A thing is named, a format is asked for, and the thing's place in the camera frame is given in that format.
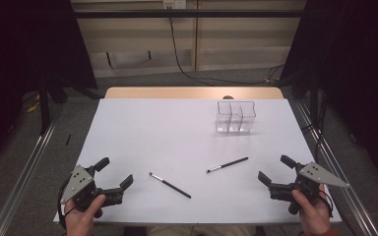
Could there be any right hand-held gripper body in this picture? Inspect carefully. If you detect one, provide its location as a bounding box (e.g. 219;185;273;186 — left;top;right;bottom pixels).
269;161;350;215

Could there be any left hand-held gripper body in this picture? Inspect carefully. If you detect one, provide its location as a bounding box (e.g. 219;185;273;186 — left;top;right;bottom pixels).
59;164;125;219

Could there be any black makeup brush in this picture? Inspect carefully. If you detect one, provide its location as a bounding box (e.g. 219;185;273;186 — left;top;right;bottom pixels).
206;156;249;174
149;172;192;200

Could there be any clear plastic organizer box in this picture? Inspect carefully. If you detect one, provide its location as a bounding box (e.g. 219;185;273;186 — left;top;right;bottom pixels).
215;100;257;134

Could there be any person's left hand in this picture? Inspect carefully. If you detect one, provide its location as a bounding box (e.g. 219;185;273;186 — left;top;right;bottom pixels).
63;194;107;236

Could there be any person's right hand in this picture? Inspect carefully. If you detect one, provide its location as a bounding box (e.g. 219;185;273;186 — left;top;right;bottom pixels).
291;185;333;235

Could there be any white table cover board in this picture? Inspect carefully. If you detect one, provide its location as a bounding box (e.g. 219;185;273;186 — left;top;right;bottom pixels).
52;97;343;225

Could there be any black metal stand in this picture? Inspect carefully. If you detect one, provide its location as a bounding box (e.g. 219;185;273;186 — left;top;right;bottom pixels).
38;78;52;136

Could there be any wooden table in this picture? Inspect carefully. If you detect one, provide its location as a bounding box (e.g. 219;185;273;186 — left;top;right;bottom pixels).
103;86;284;100

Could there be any black curtain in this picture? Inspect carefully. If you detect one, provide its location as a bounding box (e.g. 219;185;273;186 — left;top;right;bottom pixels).
280;0;378;188
0;0;98;171

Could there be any left hand-held gripper cable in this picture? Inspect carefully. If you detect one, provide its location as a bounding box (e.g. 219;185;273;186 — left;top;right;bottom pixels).
57;178;72;229

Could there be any hand-held gripper cable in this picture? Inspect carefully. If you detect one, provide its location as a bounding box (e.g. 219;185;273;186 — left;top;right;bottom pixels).
57;178;72;229
319;189;335;218

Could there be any aluminium rail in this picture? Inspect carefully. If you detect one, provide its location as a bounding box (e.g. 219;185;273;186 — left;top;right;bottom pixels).
0;104;65;236
294;101;378;236

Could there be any right hand-held gripper cable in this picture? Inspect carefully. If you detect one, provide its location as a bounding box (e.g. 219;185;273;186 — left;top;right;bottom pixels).
319;189;335;218

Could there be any black wall cable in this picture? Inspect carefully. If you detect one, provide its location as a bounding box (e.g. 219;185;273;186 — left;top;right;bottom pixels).
167;6;285;87

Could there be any white wall socket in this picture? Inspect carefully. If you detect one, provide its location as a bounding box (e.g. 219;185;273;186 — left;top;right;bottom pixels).
162;0;187;10

